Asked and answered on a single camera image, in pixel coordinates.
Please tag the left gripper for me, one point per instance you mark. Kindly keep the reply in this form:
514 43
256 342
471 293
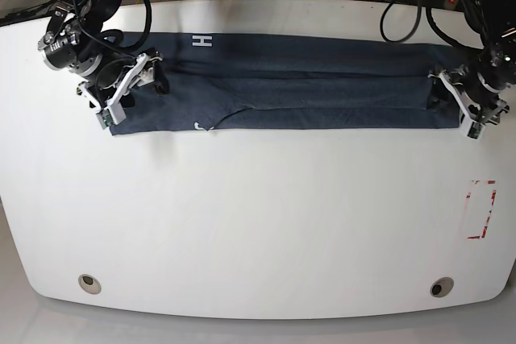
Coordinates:
482 81

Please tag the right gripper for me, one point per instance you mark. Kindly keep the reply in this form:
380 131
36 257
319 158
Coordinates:
102 84

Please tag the dark blue T-shirt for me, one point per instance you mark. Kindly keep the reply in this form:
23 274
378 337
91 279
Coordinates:
288 82

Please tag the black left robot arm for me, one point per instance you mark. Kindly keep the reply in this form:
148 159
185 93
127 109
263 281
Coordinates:
492 20

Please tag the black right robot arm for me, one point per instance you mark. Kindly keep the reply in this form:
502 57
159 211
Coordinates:
75 39

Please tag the red tape rectangle marking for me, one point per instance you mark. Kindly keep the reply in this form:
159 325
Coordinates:
478 208

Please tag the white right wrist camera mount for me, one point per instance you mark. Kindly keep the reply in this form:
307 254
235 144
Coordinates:
113 112

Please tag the right table cable grommet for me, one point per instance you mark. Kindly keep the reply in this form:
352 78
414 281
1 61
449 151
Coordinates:
442 287

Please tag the table cable grommet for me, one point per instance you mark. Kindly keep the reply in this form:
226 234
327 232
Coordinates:
442 287
89 284

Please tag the left table cable grommet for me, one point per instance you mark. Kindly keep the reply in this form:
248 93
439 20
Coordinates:
89 284

